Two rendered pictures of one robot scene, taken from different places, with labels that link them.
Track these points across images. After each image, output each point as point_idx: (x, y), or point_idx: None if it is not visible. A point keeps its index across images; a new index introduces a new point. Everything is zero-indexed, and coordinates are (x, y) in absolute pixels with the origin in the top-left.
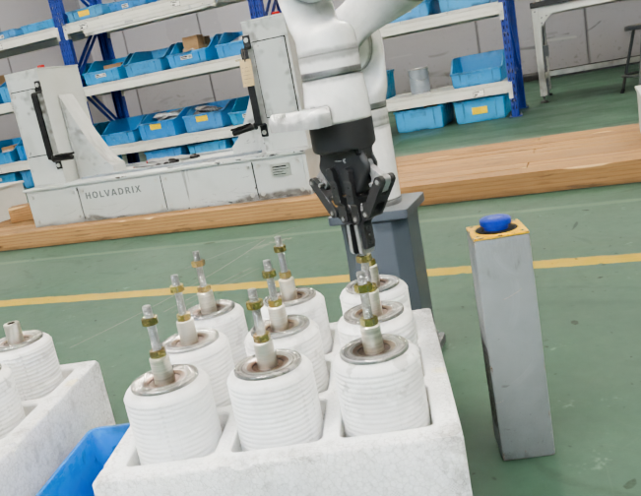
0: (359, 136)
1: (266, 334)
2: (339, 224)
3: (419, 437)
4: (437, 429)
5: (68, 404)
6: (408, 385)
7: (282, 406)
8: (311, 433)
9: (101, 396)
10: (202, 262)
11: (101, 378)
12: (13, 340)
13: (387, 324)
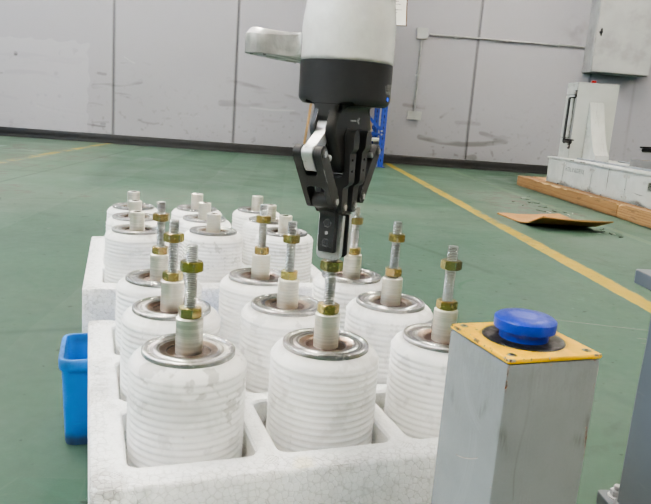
0: (316, 82)
1: (168, 273)
2: (640, 285)
3: (96, 460)
4: (112, 471)
5: None
6: (146, 404)
7: (125, 345)
8: None
9: None
10: (354, 220)
11: None
12: (279, 229)
13: (286, 356)
